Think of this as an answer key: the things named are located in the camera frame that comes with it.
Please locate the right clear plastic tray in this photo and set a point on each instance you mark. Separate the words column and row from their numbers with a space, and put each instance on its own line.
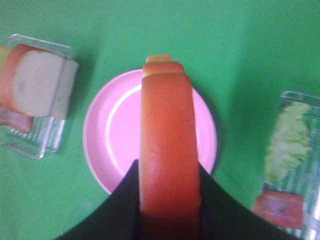
column 304, row 180

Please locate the bread slice from tray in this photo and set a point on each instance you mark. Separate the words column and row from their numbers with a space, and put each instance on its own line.
column 169, row 174

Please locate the bacon strip from tray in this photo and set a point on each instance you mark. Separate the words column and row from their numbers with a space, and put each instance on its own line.
column 18, row 121

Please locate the green tablecloth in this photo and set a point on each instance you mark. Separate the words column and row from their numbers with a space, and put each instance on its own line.
column 240, row 55

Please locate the left clear plastic tray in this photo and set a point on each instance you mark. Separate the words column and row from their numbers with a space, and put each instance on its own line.
column 46, row 133

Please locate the ham strip from tray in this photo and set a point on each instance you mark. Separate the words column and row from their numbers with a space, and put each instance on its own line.
column 280, row 208

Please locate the bread slice in left tray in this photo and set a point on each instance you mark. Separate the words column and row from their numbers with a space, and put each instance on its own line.
column 36, row 82

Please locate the clear plastic tray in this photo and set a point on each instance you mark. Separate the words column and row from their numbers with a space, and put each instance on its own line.
column 46, row 133
column 304, row 180

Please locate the green lettuce leaf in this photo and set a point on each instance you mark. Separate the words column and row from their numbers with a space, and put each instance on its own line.
column 288, row 143

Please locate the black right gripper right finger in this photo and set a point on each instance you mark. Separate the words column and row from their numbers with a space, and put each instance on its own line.
column 223, row 218

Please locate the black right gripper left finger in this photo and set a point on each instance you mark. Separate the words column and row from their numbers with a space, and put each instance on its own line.
column 117, row 218

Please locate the pink round plate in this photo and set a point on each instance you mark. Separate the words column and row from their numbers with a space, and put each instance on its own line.
column 111, row 130

